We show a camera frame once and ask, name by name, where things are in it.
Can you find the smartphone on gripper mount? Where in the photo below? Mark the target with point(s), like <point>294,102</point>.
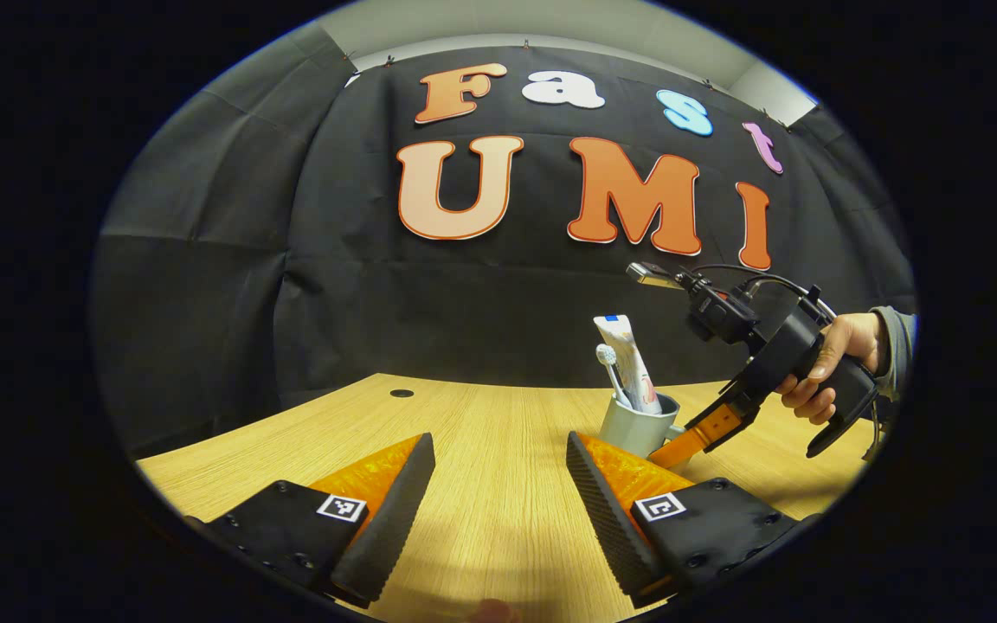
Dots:
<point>650,277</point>

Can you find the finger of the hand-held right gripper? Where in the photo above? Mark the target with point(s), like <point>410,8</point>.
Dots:
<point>693,437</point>

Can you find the white toothpaste tube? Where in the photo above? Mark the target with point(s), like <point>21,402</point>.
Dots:
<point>624,346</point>

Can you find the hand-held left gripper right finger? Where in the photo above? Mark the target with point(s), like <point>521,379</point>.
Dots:
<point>607,519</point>

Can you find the wooden desktop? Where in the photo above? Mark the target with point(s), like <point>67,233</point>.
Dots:
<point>498,450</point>

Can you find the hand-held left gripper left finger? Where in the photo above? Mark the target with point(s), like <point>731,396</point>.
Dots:
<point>386,528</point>

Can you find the white toothbrush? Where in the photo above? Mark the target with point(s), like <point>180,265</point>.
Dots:
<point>607,355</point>

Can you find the row of cloth clips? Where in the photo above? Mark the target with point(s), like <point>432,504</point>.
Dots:
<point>526,42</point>

